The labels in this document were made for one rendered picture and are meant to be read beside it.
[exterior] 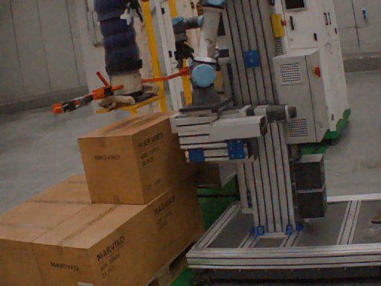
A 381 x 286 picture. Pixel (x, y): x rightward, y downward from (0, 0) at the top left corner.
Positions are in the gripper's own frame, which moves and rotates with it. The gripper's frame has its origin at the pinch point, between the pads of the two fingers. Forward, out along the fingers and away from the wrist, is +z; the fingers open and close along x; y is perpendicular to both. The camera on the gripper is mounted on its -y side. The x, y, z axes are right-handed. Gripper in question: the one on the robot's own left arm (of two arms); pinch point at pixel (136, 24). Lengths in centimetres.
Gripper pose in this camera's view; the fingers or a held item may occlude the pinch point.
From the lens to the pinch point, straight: 262.7
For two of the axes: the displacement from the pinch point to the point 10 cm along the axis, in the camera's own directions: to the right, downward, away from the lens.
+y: -9.1, 0.6, 4.1
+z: 1.7, 9.6, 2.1
